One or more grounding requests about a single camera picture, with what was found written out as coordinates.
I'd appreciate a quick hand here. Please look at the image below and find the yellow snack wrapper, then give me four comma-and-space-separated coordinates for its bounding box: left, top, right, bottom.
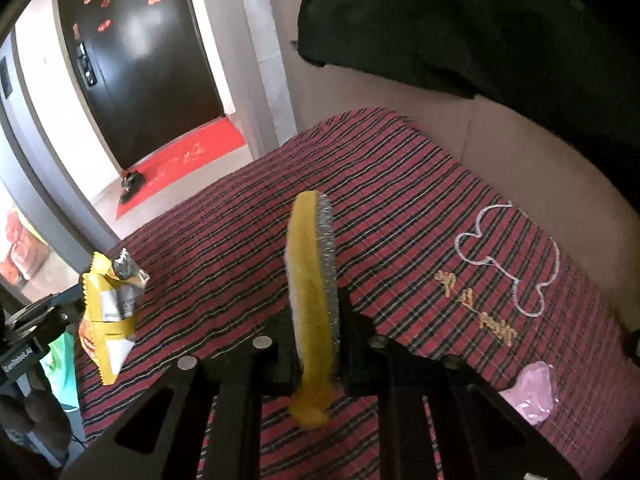
78, 248, 150, 386

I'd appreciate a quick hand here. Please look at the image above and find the red plaid tablecloth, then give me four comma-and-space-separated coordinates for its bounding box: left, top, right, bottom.
76, 108, 639, 479

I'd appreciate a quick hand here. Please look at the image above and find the black hanging bag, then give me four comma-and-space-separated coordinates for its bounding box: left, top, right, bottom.
292, 0, 640, 172

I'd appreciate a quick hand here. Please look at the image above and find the pink plastic scrap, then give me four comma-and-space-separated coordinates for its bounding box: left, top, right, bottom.
500, 361, 558, 426

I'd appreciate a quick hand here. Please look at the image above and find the yellow round sponge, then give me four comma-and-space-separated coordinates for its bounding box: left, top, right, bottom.
285, 190, 340, 429

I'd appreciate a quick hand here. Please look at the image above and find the dark entrance door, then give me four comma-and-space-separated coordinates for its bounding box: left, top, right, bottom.
58, 0, 224, 169

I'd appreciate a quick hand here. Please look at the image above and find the red door mat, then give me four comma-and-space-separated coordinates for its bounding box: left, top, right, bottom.
116, 117, 246, 219

